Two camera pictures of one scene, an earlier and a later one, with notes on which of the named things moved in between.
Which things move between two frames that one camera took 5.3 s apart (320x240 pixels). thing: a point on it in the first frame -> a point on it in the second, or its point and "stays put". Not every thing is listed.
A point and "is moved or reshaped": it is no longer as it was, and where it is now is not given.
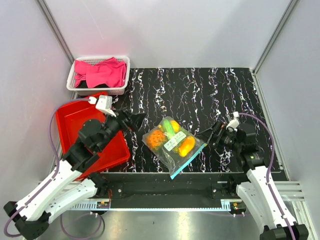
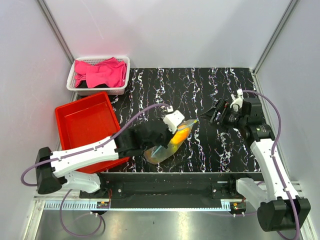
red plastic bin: (69, 120) stays put
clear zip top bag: (174, 146) is moved or reshaped
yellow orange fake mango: (187, 145) -> (181, 135)
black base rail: (172, 186) stays put
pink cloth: (110, 72) stays put
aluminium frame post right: (292, 4) stays put
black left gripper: (137, 119) -> (170, 135)
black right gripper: (208, 133) -> (223, 107)
